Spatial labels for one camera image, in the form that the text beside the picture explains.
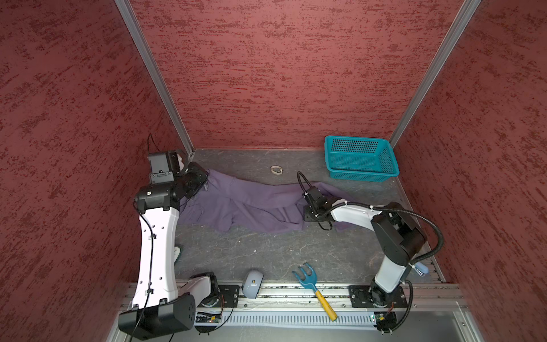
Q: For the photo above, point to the blue toy rake yellow handle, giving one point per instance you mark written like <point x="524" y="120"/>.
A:
<point x="307" y="277"/>

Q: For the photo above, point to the aluminium front rail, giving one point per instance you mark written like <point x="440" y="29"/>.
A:
<point x="439" y="297"/>

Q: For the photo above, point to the grey computer mouse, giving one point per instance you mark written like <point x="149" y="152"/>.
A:
<point x="252" y="284"/>

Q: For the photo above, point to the teal plastic basket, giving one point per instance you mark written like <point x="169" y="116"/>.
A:
<point x="360" y="159"/>

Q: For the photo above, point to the light blue stapler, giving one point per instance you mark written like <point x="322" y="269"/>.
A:
<point x="421" y="269"/>

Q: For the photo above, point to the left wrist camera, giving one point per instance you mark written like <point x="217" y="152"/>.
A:
<point x="165" y="166"/>

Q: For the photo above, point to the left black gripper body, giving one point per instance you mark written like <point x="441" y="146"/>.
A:
<point x="193" y="179"/>

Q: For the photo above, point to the beige rubber band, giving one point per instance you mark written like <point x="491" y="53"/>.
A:
<point x="276" y="170"/>

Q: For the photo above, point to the purple trousers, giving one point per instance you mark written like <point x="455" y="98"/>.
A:
<point x="226" y="202"/>

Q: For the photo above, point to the teal alarm clock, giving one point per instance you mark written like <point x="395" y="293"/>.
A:
<point x="177" y="253"/>

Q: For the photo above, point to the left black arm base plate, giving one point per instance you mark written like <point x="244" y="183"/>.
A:
<point x="228" y="297"/>

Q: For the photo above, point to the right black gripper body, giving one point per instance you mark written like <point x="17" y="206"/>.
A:
<point x="310" y="214"/>

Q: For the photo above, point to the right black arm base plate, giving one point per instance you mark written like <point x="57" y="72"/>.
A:
<point x="362" y="296"/>

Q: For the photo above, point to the slotted white cable duct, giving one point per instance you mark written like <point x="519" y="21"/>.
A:
<point x="345" y="320"/>

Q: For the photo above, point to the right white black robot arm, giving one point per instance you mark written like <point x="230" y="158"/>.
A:
<point x="400" y="237"/>

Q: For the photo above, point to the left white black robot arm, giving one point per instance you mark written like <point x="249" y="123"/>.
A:
<point x="159" y="307"/>

